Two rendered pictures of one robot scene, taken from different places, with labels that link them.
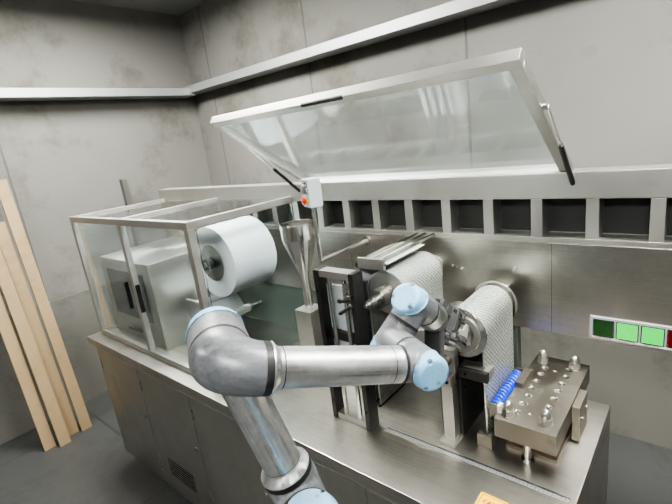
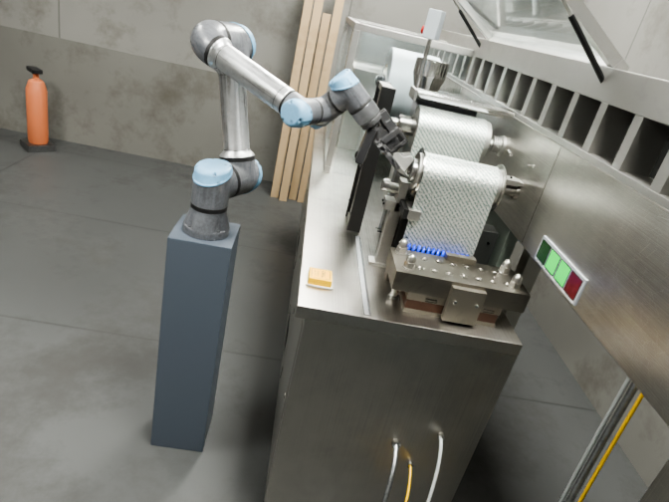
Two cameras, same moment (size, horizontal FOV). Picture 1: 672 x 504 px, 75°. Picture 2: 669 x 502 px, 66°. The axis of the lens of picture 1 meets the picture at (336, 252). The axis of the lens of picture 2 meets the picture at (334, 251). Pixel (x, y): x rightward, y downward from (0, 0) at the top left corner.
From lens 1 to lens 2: 124 cm
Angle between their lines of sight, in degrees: 40
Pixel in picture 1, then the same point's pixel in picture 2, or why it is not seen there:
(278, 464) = (226, 140)
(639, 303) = (573, 234)
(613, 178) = (624, 82)
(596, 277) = (565, 194)
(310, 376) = (227, 65)
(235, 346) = (206, 27)
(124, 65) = not seen: outside the picture
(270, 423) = (231, 111)
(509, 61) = not seen: outside the picture
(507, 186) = (568, 73)
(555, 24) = not seen: outside the picture
